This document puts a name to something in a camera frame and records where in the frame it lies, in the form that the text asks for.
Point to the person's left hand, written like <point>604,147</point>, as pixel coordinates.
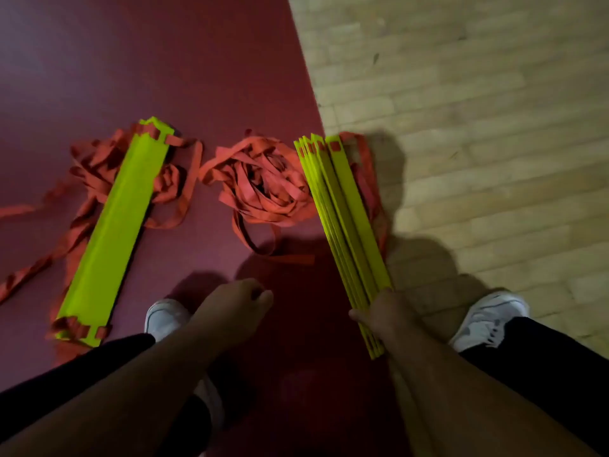
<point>228,309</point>

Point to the person's right hand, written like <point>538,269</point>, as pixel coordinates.
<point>387,316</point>

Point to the person's left forearm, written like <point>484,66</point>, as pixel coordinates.
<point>119,404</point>

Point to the person's right forearm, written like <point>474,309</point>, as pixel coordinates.
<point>466,404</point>

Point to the white left shoe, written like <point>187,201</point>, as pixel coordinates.
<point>164,316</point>

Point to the white shoe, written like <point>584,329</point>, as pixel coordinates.
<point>485,318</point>
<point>164,316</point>

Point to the white right shoe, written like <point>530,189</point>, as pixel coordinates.
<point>485,318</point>

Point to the black right trouser leg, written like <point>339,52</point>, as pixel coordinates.
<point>552,376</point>

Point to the black trouser leg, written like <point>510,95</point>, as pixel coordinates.
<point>552,376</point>
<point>57,376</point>

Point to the black left trouser leg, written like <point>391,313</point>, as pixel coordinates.
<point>57,376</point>

